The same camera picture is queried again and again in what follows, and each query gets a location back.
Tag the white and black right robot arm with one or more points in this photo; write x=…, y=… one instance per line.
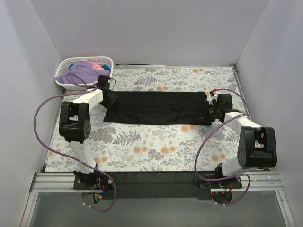
x=256, y=146

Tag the white plastic laundry basket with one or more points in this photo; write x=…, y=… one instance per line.
x=63, y=66

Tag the blue garment in basket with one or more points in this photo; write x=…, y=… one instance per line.
x=106, y=67

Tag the floral patterned table mat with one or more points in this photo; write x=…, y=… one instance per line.
x=126, y=147

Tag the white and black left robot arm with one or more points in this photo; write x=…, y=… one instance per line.
x=75, y=127

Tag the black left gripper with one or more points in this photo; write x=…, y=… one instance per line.
x=108, y=100

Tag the pink garment in basket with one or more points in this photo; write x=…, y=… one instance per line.
x=93, y=65

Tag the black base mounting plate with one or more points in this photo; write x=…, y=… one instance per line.
x=152, y=185

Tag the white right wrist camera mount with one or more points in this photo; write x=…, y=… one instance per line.
x=212, y=98

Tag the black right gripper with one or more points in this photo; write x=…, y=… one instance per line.
x=206, y=111

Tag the aluminium frame rail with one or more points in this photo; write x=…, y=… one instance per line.
x=63, y=182

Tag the purple t shirt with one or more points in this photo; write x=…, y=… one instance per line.
x=80, y=73

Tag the black t shirt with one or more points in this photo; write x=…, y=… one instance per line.
x=155, y=108

